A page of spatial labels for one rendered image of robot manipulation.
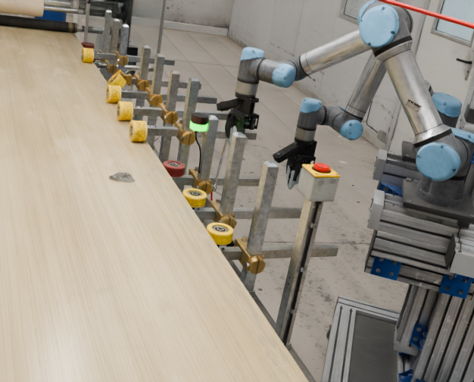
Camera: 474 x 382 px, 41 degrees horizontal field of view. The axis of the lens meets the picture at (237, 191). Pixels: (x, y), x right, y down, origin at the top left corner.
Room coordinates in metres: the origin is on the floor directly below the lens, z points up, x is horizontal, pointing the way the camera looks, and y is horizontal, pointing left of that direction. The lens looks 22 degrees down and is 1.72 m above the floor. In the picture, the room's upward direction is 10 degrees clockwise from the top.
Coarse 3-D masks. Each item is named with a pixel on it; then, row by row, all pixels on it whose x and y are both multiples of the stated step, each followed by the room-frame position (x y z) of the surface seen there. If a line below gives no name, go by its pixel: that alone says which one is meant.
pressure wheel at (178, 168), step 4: (164, 164) 2.11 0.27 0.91; (168, 164) 2.12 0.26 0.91; (172, 164) 2.13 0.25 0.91; (176, 164) 2.14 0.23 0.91; (180, 164) 2.15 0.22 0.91; (184, 164) 2.15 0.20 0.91; (168, 168) 2.10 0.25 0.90; (172, 168) 2.10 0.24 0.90; (176, 168) 2.10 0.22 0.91; (180, 168) 2.11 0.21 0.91; (184, 168) 2.13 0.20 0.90; (168, 172) 2.10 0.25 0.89; (172, 172) 2.10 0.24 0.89; (176, 172) 2.10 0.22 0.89; (180, 172) 2.11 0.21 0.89; (172, 176) 2.10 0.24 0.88; (176, 176) 2.10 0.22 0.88; (180, 176) 2.11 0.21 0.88
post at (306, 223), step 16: (304, 208) 1.45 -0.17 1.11; (304, 224) 1.44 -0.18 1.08; (304, 240) 1.43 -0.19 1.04; (304, 256) 1.43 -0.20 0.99; (288, 272) 1.46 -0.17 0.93; (304, 272) 1.44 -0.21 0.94; (288, 288) 1.44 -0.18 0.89; (288, 304) 1.43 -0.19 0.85; (288, 320) 1.44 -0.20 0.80; (288, 336) 1.44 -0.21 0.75
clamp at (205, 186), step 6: (192, 174) 2.17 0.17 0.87; (198, 180) 2.11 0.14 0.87; (204, 180) 2.12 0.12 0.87; (210, 180) 2.14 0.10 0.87; (192, 186) 2.15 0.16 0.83; (198, 186) 2.10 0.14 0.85; (204, 186) 2.10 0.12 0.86; (210, 186) 2.11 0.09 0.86; (204, 192) 2.10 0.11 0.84; (210, 192) 2.11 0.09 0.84
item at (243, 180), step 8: (184, 176) 2.16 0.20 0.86; (224, 176) 2.23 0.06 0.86; (240, 176) 2.26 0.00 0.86; (248, 176) 2.28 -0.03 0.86; (176, 184) 2.13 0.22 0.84; (184, 184) 2.14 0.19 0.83; (192, 184) 2.16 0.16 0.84; (240, 184) 2.24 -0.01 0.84; (248, 184) 2.25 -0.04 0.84; (256, 184) 2.26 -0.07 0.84
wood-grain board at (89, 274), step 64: (0, 64) 3.08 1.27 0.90; (64, 64) 3.32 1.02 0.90; (0, 128) 2.19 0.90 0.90; (64, 128) 2.32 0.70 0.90; (128, 128) 2.46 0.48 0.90; (0, 192) 1.67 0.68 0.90; (64, 192) 1.75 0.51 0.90; (128, 192) 1.83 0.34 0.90; (0, 256) 1.32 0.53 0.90; (64, 256) 1.38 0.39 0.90; (128, 256) 1.43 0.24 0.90; (192, 256) 1.50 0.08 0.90; (0, 320) 1.08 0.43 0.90; (64, 320) 1.12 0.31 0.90; (128, 320) 1.16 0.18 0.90; (192, 320) 1.21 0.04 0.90; (256, 320) 1.25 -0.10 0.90
